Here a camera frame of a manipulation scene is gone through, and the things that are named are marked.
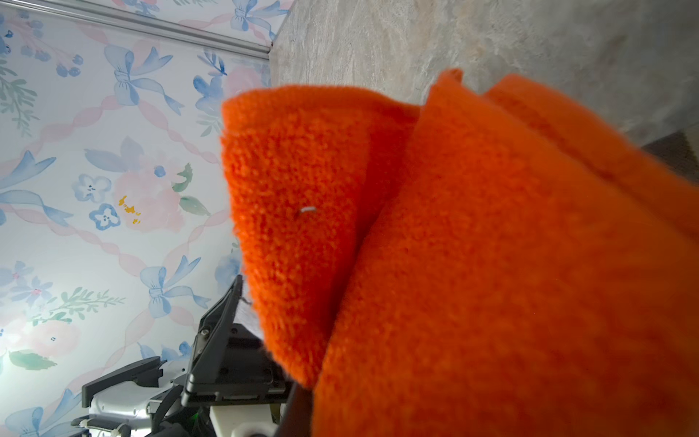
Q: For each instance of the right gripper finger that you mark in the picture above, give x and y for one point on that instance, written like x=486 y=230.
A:
x=296 y=421

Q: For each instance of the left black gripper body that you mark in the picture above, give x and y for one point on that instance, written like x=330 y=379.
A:
x=229 y=365

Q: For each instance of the orange microfiber cloth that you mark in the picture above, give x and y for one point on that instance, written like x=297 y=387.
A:
x=503 y=264

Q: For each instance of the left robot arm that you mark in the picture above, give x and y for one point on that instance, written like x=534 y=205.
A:
x=144 y=398

